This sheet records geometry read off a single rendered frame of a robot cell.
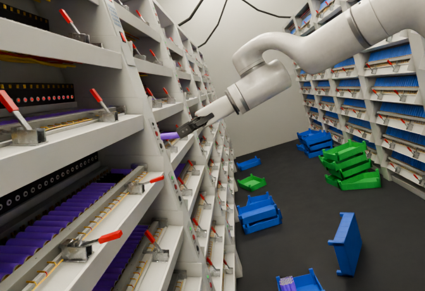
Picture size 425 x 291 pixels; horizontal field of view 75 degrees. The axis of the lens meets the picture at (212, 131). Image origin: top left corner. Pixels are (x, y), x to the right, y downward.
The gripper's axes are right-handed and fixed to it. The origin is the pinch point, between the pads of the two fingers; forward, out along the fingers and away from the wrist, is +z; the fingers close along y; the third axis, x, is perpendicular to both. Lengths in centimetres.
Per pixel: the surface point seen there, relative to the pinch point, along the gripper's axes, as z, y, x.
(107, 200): 17.9, 21.5, 3.6
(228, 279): 34, -53, 81
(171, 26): 1, -147, -68
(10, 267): 21.0, 43.8, 2.1
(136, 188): 15.3, 12.6, 6.0
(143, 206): 15.4, 14.2, 10.4
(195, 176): 21, -56, 26
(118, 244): 15.7, 29.5, 11.0
